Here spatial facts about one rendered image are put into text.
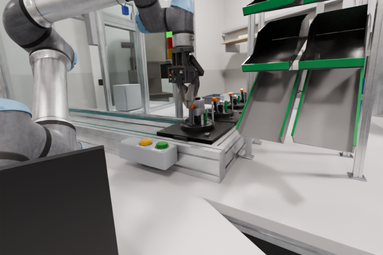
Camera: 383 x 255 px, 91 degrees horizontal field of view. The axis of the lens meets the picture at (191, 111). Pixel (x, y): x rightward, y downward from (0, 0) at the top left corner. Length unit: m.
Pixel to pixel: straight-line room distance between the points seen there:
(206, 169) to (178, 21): 0.47
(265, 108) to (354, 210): 0.33
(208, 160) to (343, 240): 0.33
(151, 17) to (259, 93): 0.44
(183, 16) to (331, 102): 0.51
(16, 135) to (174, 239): 0.36
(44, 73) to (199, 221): 0.60
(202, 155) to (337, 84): 0.45
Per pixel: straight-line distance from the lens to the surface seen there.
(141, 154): 0.65
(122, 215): 0.54
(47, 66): 0.75
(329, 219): 0.57
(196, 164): 0.62
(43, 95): 0.66
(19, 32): 0.78
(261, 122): 0.63
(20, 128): 0.48
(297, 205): 0.58
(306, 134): 0.61
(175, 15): 0.67
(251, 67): 0.59
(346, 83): 0.71
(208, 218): 0.50
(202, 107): 0.75
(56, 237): 0.31
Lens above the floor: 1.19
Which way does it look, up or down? 11 degrees down
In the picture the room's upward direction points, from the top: 2 degrees counter-clockwise
